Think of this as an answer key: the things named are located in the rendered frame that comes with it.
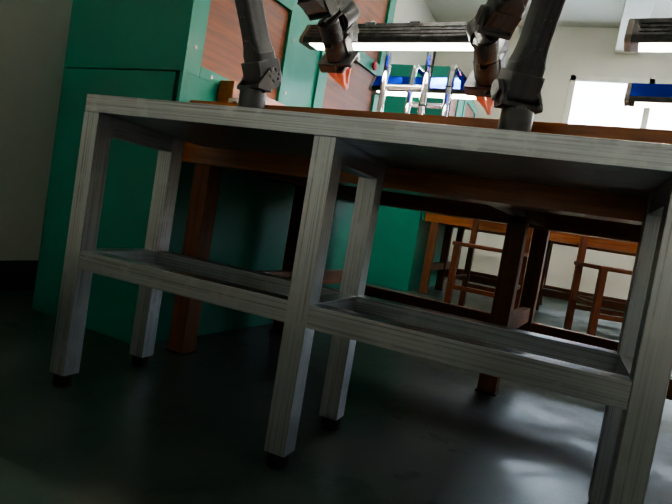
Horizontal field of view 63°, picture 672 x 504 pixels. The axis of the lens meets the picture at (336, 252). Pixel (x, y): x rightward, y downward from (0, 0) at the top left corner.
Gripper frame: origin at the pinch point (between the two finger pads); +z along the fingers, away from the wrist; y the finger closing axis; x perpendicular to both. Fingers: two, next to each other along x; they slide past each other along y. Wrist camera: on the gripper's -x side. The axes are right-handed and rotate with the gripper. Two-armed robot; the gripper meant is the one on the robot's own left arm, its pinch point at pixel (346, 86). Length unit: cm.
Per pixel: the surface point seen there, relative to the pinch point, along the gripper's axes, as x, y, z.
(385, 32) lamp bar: -27.2, -1.2, -0.9
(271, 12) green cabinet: -37, 47, -3
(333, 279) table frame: -3, 36, 104
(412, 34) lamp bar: -26.2, -10.4, -0.7
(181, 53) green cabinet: 9, 47, -15
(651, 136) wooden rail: 17, -78, -3
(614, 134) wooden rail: 17, -71, -3
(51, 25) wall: -11, 129, -15
